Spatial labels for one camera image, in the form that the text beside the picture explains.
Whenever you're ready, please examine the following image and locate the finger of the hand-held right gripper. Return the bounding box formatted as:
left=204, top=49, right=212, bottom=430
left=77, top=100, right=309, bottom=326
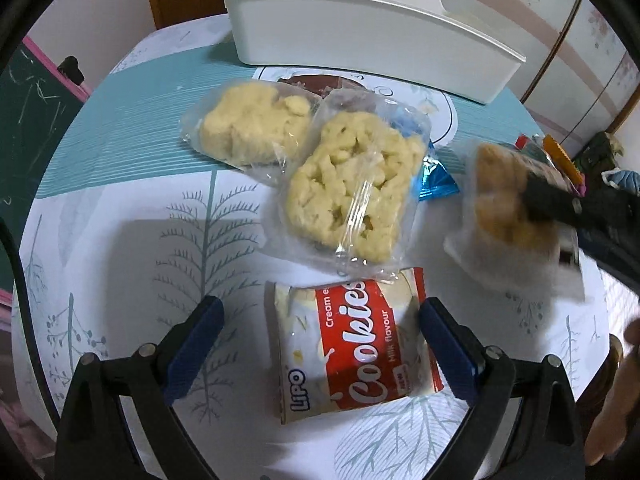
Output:
left=522, top=172, right=584, bottom=226

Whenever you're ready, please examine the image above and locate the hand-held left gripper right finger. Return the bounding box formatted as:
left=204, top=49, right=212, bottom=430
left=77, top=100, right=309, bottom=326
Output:
left=418, top=297, right=586, bottom=480

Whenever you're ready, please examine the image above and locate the wooden chair frame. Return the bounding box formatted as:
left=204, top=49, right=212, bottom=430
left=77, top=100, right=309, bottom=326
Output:
left=584, top=319, right=640, bottom=467

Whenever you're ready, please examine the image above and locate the white plastic bin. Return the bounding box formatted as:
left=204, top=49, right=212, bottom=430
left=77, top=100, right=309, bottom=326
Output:
left=222, top=0, right=527, bottom=106

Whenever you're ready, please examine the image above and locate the dark red clear packet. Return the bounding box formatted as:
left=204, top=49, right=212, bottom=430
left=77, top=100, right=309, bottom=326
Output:
left=514, top=134, right=546, bottom=161

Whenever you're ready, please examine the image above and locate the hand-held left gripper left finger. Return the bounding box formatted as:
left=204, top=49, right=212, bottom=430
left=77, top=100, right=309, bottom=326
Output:
left=52, top=296, right=225, bottom=480

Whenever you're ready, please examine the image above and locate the pink framed chalkboard easel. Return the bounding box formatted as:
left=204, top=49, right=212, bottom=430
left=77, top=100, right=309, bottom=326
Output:
left=0, top=42, right=94, bottom=307

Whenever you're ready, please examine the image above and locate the blue foil snack wrapper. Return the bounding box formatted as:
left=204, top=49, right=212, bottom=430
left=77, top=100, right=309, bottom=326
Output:
left=395, top=110, right=461, bottom=202

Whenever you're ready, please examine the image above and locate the green bag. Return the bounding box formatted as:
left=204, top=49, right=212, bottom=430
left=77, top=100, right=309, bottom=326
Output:
left=572, top=132, right=627, bottom=176

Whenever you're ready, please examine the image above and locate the floral sliding wardrobe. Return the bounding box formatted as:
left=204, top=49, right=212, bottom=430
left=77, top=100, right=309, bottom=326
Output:
left=432, top=0, right=640, bottom=161

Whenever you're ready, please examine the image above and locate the red white cookie packet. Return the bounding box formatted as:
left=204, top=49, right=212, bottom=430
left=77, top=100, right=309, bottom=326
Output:
left=264, top=266, right=445, bottom=425

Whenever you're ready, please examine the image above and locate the black easel clamp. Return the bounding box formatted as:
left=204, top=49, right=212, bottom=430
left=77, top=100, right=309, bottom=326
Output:
left=57, top=55, right=94, bottom=99

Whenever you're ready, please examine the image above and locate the blue white towel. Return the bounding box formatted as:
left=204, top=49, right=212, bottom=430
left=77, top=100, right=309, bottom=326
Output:
left=602, top=169, right=640, bottom=192

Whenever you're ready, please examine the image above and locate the orange white snack packet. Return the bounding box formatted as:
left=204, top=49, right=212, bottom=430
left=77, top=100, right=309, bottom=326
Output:
left=542, top=134, right=585, bottom=187

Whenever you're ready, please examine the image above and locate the orange cake packet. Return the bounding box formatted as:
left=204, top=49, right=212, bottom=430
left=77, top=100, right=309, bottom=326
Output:
left=444, top=141, right=587, bottom=302

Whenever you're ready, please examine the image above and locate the brown patterned snack packet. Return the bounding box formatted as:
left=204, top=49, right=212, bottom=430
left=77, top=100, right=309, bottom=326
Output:
left=277, top=72, right=374, bottom=100

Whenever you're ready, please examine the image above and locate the yellow puffed snack packet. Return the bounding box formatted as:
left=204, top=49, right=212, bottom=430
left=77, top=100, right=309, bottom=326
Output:
left=180, top=80, right=321, bottom=187
left=277, top=89, right=434, bottom=274

